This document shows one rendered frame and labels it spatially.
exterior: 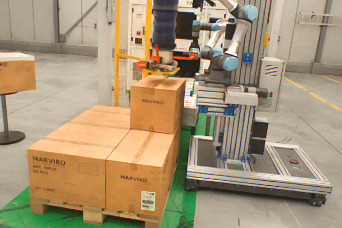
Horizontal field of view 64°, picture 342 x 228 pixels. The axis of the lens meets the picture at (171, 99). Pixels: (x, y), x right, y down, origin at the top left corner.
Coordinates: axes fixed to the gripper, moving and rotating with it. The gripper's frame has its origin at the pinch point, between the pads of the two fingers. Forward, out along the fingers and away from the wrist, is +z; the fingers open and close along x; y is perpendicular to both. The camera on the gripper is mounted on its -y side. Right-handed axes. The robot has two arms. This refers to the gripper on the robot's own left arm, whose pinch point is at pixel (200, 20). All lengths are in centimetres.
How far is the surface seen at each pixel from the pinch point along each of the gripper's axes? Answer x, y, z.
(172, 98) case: -9, 17, 65
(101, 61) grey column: -151, 132, 59
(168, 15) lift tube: -31.2, 28.1, -3.5
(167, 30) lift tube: -31.9, 28.7, 9.8
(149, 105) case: -11, 38, 74
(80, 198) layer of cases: 47, 75, 133
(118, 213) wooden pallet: 48, 46, 140
